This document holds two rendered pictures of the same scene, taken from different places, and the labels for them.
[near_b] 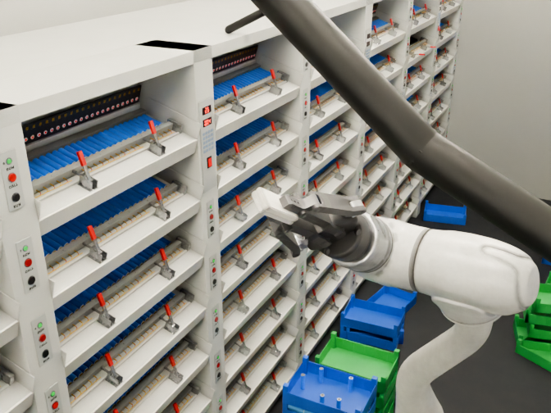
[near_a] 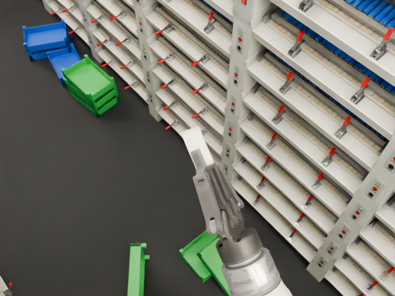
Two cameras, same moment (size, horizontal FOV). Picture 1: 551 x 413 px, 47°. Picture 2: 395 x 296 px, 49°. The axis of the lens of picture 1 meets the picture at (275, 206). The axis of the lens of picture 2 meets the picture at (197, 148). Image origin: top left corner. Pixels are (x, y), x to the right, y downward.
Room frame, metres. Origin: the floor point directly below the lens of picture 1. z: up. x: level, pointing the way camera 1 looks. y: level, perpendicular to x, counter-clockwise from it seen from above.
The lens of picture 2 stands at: (0.85, -0.38, 2.34)
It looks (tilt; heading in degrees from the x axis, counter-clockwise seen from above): 57 degrees down; 112
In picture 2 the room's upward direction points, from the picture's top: straight up
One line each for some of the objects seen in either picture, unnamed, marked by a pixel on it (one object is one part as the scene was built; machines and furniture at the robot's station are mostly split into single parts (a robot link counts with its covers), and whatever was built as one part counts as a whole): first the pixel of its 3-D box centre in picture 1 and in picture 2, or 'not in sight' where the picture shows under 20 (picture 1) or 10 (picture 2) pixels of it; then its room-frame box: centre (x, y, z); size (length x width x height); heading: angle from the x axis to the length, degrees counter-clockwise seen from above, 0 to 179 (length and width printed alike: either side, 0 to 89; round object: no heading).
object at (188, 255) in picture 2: not in sight; (211, 249); (0.60, 0.44, 0.04); 0.30 x 0.20 x 0.08; 63
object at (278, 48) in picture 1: (281, 219); not in sight; (2.44, -0.03, 0.85); 0.20 x 0.09 x 1.71; 63
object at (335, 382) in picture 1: (330, 389); not in sight; (1.84, -0.20, 0.44); 0.30 x 0.20 x 0.08; 64
